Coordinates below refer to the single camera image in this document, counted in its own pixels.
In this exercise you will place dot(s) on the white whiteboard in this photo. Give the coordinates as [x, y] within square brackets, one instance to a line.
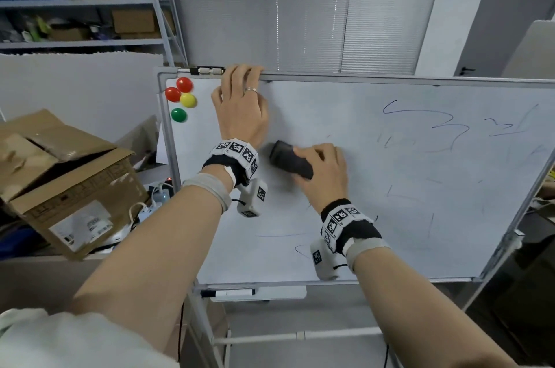
[390, 190]

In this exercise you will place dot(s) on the grey left wristband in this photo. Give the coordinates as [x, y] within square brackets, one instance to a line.
[210, 187]

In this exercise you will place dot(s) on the grey wristband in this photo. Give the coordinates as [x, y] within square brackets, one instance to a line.
[366, 248]
[210, 187]

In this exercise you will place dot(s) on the black and white board clip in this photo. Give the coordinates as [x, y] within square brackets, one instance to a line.
[210, 70]

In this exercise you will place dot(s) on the person's right forearm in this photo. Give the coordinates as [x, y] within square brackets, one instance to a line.
[416, 311]

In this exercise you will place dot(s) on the white sleeve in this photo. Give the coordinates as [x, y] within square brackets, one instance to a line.
[73, 344]

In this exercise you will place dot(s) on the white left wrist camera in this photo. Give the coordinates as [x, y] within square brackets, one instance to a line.
[253, 200]

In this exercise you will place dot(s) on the person's left hand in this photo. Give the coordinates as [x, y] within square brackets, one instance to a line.
[240, 116]

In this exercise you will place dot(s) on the red round magnet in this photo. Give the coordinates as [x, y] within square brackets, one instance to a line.
[184, 84]
[172, 94]

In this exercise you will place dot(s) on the white foam board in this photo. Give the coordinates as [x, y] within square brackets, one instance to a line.
[86, 90]

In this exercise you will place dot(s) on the marker-tag right wrist band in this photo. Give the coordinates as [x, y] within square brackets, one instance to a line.
[347, 222]

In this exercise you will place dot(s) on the clutter of small shelf items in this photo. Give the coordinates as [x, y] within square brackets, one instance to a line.
[43, 29]

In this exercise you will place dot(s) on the person's left forearm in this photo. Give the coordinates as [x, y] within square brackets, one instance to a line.
[164, 250]

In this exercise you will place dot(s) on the grey metal shelf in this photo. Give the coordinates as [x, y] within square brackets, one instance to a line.
[86, 2]

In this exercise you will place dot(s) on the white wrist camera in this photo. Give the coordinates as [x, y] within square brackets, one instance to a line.
[323, 261]
[253, 200]

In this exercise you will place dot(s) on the yellow round magnet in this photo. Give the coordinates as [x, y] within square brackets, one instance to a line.
[188, 100]

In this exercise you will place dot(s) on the marker-tag wrist band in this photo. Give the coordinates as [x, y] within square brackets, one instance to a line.
[347, 222]
[236, 153]

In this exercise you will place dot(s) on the person's left little finger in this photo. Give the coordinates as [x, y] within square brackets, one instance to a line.
[216, 99]

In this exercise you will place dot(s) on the person's right hand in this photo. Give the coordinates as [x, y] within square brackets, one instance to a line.
[327, 179]

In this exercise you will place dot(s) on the white whiteboard stand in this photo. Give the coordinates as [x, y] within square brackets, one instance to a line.
[299, 335]

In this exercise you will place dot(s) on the whiteboard marker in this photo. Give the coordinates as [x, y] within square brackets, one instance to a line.
[230, 293]

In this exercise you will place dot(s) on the green round magnet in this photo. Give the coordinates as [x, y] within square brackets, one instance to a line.
[178, 115]

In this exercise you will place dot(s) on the open cardboard box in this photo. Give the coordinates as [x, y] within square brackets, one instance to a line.
[60, 190]

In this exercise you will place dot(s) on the white marker tray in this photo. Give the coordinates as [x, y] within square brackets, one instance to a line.
[277, 293]

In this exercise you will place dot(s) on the white power strip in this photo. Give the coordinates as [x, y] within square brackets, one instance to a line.
[160, 195]

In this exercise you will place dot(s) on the marker-tag left wrist band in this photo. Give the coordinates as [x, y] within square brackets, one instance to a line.
[236, 153]

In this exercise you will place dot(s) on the person's left middle finger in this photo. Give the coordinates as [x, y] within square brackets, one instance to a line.
[242, 77]

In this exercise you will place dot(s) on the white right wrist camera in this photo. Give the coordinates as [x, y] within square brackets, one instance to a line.
[323, 261]

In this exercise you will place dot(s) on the grey right wristband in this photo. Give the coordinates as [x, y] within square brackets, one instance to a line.
[366, 248]

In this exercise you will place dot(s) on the black whiteboard eraser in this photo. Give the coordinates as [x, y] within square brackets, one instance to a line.
[288, 159]

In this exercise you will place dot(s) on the white leaning panel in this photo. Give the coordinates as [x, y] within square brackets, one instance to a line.
[533, 53]

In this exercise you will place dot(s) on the person's right thumb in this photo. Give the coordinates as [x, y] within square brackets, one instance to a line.
[301, 181]

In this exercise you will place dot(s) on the brown cardboard box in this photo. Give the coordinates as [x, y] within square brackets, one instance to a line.
[134, 21]

